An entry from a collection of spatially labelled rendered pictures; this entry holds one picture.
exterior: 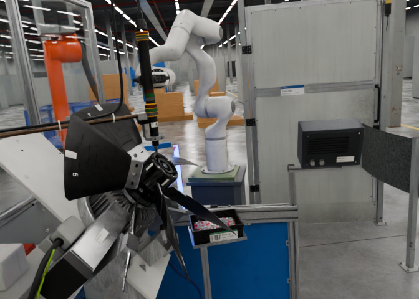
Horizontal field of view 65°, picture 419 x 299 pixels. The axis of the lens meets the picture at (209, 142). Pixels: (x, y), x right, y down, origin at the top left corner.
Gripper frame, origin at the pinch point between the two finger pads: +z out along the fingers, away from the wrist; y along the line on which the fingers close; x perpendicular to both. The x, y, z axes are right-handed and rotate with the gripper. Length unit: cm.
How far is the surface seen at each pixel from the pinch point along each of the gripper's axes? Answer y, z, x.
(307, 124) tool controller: -61, -35, -26
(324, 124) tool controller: -68, -34, -26
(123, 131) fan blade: 10.2, 1.7, -17.0
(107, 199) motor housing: 12.5, 18.1, -35.7
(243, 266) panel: -28, -36, -97
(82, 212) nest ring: 20.5, 19.9, -39.2
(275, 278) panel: -44, -37, -104
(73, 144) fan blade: 11.7, 34.5, -14.2
